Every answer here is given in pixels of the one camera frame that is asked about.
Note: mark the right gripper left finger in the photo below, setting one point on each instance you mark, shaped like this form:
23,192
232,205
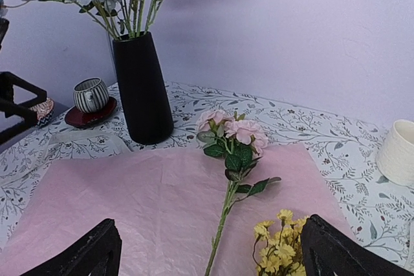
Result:
98,252

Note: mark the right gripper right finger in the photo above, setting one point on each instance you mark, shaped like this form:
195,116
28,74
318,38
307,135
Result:
327,251

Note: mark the yellow small flower sprig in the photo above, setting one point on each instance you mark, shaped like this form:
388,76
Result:
279,252

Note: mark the pink tissue wrapping paper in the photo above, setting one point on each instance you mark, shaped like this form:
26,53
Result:
166,205

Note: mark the pink carnation flower stem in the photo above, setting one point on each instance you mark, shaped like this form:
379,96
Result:
240,143

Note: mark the tall black vase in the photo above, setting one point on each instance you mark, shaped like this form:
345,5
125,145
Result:
142,90

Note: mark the red round saucer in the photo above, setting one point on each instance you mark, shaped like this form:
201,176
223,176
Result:
78,119

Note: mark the striped black white cup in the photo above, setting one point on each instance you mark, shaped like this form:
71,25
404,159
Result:
91,95

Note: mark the floral patterned table mat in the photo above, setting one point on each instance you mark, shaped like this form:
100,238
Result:
379,212

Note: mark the cream ceramic mug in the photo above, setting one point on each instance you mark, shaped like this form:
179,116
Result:
395,158

